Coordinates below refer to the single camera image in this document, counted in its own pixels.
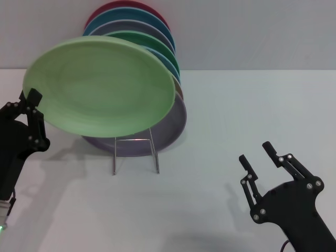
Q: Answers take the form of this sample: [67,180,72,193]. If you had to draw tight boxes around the teal blue plate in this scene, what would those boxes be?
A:
[82,7,176,50]

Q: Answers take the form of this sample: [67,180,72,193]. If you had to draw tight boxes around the grey purple plate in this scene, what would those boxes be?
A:
[89,20,176,53]

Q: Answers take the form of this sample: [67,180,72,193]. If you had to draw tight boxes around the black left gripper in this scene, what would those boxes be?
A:
[0,88,50,201]

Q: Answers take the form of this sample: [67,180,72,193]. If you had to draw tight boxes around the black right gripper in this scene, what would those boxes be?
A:
[238,141,336,252]

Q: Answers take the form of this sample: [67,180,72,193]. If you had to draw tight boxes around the beige plate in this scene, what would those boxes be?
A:
[170,75,184,100]

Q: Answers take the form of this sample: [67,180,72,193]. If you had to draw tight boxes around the light green plate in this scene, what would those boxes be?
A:
[22,35,176,139]

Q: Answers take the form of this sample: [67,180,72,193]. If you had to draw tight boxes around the maroon red plate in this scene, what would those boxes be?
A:
[84,0,171,29]

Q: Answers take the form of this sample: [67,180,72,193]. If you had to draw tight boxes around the light blue plate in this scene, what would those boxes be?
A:
[143,46,182,82]

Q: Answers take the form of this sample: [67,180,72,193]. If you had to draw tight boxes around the lavender plate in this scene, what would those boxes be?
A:
[81,91,187,158]

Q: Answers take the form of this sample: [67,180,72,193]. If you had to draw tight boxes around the dark green plate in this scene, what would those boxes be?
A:
[104,30,181,74]

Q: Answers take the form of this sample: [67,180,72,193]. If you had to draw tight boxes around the metal wire plate rack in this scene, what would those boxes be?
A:
[112,127,160,176]

